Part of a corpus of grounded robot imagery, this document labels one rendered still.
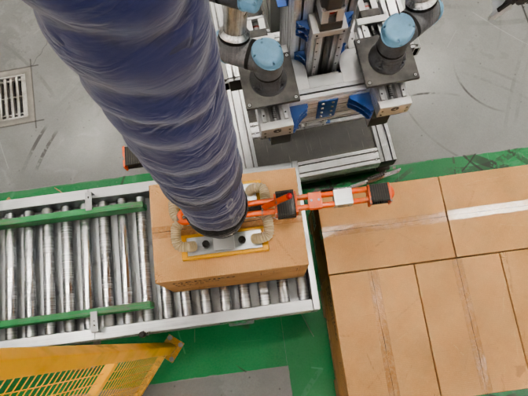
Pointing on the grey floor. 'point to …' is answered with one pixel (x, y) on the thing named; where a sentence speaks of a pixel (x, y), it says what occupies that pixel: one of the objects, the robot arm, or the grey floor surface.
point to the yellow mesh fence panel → (46, 358)
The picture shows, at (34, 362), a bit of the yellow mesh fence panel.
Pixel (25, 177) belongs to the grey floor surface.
